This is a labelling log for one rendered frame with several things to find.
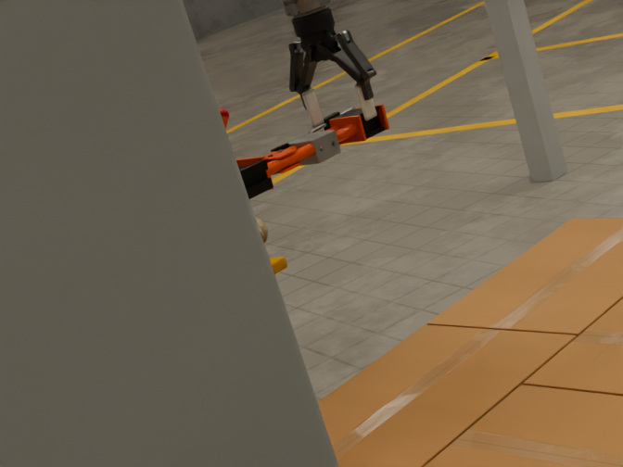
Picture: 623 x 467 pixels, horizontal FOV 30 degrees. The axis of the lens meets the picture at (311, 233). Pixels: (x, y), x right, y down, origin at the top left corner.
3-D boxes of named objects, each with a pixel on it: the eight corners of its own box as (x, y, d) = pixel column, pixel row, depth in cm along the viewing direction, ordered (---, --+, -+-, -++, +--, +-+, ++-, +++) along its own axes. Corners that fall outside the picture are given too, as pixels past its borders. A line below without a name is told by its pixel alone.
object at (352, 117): (364, 141, 217) (358, 115, 216) (335, 145, 222) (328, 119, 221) (389, 128, 223) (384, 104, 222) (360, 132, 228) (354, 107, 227)
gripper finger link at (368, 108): (363, 79, 211) (366, 79, 211) (375, 115, 213) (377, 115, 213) (353, 84, 209) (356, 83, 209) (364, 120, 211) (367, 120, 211)
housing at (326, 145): (320, 163, 209) (313, 140, 208) (292, 167, 213) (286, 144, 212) (343, 152, 214) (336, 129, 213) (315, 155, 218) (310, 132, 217)
